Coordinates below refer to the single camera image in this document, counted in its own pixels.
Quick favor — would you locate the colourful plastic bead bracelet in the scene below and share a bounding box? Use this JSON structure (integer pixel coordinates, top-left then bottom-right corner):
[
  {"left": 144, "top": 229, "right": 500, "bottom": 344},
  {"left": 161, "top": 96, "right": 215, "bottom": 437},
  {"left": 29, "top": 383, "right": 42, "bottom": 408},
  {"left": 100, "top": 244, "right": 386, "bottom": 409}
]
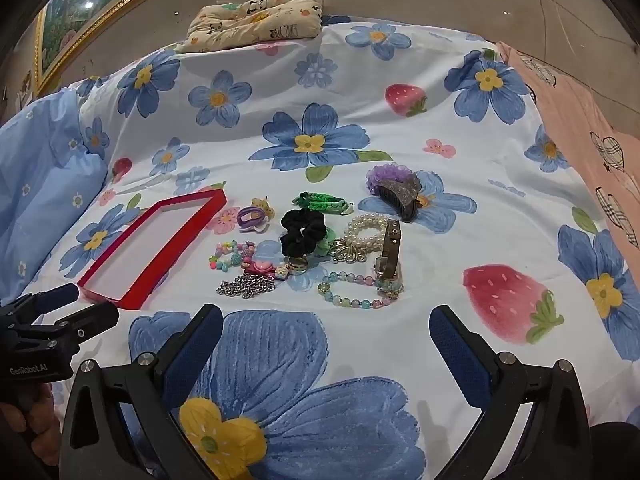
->
[{"left": 208, "top": 240, "right": 257, "bottom": 271}]

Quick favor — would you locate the pastel glass bead bracelet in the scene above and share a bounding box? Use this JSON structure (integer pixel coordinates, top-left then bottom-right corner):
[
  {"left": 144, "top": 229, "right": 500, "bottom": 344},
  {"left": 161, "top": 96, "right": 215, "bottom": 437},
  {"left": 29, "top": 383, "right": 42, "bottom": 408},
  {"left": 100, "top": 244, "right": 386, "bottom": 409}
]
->
[{"left": 317, "top": 269, "right": 405, "bottom": 310}]

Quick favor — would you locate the gold framed painting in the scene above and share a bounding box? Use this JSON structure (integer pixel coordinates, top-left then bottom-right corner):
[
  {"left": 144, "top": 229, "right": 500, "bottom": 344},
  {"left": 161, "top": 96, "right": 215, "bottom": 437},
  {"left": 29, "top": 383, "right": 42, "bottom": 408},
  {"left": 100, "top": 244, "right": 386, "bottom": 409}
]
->
[{"left": 32, "top": 0, "right": 197, "bottom": 100}]

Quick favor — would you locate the pink printed blanket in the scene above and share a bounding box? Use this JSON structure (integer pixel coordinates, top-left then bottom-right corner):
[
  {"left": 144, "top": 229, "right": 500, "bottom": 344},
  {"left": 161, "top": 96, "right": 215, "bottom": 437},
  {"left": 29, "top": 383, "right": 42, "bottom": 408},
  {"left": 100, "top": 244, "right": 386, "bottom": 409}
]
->
[{"left": 494, "top": 39, "right": 640, "bottom": 323}]

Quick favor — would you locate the purple hair clip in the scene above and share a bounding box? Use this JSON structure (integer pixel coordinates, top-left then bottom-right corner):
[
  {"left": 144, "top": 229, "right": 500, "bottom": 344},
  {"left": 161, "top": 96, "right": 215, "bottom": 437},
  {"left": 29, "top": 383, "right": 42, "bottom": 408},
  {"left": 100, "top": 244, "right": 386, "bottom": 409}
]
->
[{"left": 236, "top": 205, "right": 266, "bottom": 233}]

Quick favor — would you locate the pink heart hair clip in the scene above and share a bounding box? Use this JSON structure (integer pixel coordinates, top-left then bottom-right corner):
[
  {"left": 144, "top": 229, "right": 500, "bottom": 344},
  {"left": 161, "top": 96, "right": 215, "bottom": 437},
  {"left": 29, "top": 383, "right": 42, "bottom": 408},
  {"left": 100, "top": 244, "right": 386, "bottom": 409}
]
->
[{"left": 243, "top": 255, "right": 277, "bottom": 278}]

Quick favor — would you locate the green braided bracelet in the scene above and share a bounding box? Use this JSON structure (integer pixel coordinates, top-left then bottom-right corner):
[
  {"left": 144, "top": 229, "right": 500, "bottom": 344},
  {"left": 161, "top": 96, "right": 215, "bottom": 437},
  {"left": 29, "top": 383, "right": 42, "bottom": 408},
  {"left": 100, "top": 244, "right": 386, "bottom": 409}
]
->
[{"left": 292, "top": 190, "right": 354, "bottom": 217}]

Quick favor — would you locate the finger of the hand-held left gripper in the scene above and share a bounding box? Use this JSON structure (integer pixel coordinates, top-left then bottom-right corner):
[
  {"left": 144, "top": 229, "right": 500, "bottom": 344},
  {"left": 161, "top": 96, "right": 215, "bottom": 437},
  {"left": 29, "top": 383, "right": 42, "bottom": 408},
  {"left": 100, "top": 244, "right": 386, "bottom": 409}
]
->
[
  {"left": 0, "top": 282, "right": 80, "bottom": 317},
  {"left": 52, "top": 301, "right": 120, "bottom": 343}
]

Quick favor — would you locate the yellow hair clip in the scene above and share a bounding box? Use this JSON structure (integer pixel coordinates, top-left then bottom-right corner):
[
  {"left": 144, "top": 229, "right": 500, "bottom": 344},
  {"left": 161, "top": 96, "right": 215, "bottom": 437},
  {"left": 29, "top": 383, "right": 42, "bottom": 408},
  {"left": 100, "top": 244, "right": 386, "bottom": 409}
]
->
[{"left": 251, "top": 196, "right": 277, "bottom": 221}]

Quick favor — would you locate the purple scrunchie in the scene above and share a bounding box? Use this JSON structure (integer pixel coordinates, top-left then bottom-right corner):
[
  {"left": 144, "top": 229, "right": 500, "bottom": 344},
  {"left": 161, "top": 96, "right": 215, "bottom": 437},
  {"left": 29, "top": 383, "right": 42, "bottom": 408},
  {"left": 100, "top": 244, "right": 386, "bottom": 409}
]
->
[{"left": 366, "top": 163, "right": 412, "bottom": 196}]

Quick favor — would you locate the glitter hair claw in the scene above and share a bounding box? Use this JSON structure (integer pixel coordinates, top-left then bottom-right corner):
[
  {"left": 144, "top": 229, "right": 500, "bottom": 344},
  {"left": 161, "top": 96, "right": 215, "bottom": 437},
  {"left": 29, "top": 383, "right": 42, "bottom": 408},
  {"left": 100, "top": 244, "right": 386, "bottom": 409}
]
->
[{"left": 375, "top": 174, "right": 424, "bottom": 224}]

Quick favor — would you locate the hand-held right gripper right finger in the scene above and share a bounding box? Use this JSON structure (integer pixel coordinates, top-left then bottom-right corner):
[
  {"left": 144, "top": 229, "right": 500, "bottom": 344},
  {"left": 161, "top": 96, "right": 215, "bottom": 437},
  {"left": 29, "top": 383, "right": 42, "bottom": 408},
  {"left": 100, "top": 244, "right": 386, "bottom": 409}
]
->
[{"left": 429, "top": 304, "right": 593, "bottom": 480}]

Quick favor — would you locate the black scrunchie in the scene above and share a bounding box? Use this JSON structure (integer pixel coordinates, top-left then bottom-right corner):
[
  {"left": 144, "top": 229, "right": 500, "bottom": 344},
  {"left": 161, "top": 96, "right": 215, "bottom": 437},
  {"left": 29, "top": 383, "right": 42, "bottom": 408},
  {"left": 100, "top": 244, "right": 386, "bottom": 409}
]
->
[{"left": 279, "top": 208, "right": 327, "bottom": 257}]

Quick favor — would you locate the red jewelry box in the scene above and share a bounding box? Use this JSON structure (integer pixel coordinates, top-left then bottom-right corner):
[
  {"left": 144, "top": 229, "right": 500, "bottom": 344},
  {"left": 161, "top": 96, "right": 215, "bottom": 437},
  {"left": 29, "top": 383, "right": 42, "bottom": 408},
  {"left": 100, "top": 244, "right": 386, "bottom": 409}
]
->
[{"left": 76, "top": 189, "right": 227, "bottom": 309}]

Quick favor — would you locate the gold wristwatch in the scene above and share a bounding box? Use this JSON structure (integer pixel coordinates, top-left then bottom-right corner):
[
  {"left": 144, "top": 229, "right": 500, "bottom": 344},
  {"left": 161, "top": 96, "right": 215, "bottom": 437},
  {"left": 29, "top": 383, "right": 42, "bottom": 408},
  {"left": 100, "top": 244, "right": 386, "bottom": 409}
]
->
[{"left": 372, "top": 218, "right": 403, "bottom": 280}]

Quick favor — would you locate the panda print cushion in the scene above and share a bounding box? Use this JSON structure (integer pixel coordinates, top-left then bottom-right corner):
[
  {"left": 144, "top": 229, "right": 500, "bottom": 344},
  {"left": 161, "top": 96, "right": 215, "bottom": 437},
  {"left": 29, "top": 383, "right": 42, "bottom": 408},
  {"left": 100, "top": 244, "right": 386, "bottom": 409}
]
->
[{"left": 173, "top": 0, "right": 325, "bottom": 54}]

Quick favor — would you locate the green scrunchie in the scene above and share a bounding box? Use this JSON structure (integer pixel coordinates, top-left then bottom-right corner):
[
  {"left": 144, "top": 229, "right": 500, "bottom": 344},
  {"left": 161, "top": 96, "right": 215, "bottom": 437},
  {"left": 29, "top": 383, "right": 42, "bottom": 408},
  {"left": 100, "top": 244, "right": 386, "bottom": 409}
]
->
[{"left": 314, "top": 225, "right": 337, "bottom": 257}]

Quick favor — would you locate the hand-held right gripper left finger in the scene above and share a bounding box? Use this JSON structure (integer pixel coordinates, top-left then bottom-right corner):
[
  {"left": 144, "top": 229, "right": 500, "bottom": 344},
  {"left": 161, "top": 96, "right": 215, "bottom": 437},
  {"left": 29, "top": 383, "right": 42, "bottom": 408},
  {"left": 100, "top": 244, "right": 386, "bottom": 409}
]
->
[{"left": 60, "top": 303, "right": 224, "bottom": 480}]

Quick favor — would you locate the light blue pillow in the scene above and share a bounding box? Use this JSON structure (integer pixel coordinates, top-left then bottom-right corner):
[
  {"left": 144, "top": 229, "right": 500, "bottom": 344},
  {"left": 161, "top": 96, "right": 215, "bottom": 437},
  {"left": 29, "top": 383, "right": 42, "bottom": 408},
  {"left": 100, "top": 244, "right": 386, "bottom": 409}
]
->
[{"left": 0, "top": 89, "right": 110, "bottom": 307}]

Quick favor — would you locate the gold butterfly ornament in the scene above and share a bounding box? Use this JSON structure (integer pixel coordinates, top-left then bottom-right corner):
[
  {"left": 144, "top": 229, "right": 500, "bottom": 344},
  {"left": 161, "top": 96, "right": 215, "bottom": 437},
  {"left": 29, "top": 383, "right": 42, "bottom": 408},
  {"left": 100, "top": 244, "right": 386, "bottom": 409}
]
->
[{"left": 330, "top": 239, "right": 372, "bottom": 265}]

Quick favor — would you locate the floral bed sheet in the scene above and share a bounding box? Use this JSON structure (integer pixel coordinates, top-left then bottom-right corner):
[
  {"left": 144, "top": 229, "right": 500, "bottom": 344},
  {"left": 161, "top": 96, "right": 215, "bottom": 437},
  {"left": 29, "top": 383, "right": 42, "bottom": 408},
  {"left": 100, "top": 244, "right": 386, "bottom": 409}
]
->
[{"left": 30, "top": 19, "right": 640, "bottom": 480}]

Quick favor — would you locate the silver chain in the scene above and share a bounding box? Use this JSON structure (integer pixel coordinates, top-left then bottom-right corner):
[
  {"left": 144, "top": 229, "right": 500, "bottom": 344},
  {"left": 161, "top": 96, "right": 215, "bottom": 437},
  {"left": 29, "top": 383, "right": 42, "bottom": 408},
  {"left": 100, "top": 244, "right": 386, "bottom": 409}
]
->
[{"left": 215, "top": 275, "right": 277, "bottom": 300}]

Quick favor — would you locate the pearl bracelet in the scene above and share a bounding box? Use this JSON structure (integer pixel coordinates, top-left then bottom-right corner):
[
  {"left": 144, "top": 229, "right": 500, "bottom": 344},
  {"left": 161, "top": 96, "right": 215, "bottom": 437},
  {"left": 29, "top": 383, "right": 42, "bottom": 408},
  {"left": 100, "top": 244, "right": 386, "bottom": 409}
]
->
[{"left": 343, "top": 213, "right": 389, "bottom": 249}]

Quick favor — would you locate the person's left hand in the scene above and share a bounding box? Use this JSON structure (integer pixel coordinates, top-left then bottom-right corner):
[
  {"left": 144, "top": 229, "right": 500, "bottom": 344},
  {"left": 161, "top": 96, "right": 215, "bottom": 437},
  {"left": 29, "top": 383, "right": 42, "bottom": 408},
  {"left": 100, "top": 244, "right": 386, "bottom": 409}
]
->
[{"left": 0, "top": 384, "right": 62, "bottom": 463}]

